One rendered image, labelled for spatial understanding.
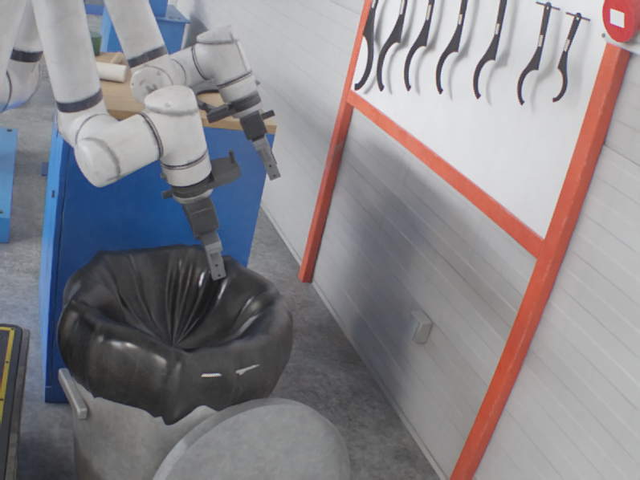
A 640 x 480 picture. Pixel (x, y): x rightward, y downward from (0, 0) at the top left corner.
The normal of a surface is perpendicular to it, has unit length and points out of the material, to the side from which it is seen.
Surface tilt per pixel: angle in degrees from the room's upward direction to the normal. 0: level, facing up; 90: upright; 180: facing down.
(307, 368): 0
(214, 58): 92
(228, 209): 90
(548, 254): 90
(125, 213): 90
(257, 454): 77
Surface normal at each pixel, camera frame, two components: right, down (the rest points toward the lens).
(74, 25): 0.73, 0.36
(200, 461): 0.57, 0.23
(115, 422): -0.40, 0.34
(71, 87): 0.18, 0.58
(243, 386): 0.48, 0.42
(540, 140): -0.93, -0.05
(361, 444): 0.22, -0.89
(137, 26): 0.26, 0.22
